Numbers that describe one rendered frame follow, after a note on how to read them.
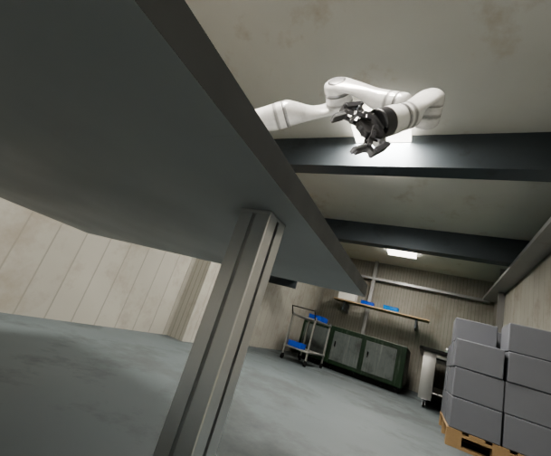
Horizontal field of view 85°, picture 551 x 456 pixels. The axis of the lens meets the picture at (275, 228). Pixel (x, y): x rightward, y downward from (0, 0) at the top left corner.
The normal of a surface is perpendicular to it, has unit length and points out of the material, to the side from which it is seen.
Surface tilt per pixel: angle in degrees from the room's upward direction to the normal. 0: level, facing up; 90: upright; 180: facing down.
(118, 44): 180
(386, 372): 90
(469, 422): 90
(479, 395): 90
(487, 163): 90
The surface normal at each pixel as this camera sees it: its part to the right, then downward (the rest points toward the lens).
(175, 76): -0.29, 0.91
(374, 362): -0.40, -0.39
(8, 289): 0.87, 0.12
